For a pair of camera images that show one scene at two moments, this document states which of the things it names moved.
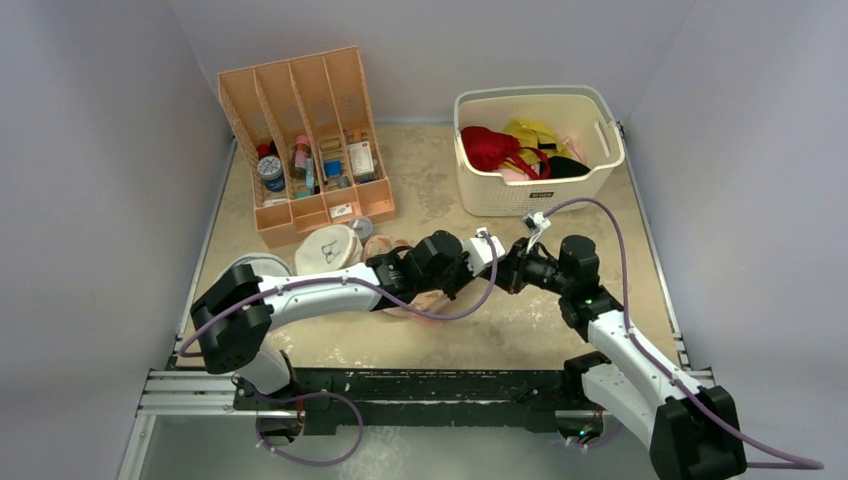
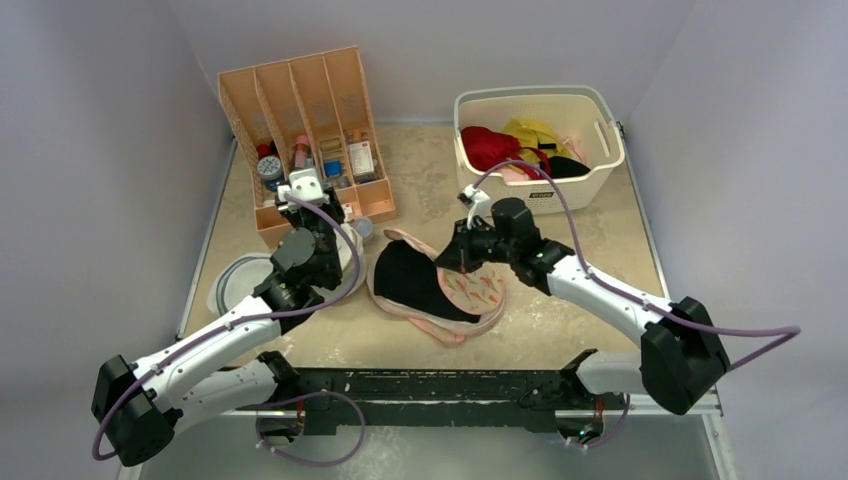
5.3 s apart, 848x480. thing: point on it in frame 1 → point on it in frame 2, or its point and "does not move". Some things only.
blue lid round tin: [270, 169] does not move
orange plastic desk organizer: [306, 140] does not move
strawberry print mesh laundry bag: [432, 302] → [483, 293]
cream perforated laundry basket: [522, 149] does not move
